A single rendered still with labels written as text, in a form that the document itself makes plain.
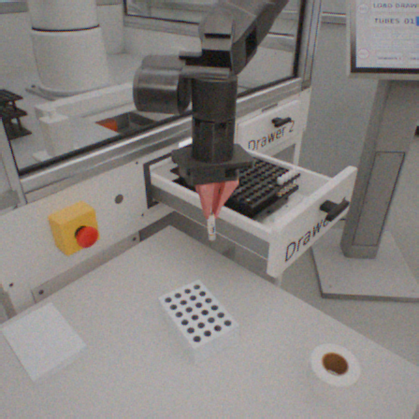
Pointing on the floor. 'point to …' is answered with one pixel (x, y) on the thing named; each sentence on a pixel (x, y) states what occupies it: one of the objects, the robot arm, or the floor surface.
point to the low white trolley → (220, 400)
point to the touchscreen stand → (373, 208)
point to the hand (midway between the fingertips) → (210, 211)
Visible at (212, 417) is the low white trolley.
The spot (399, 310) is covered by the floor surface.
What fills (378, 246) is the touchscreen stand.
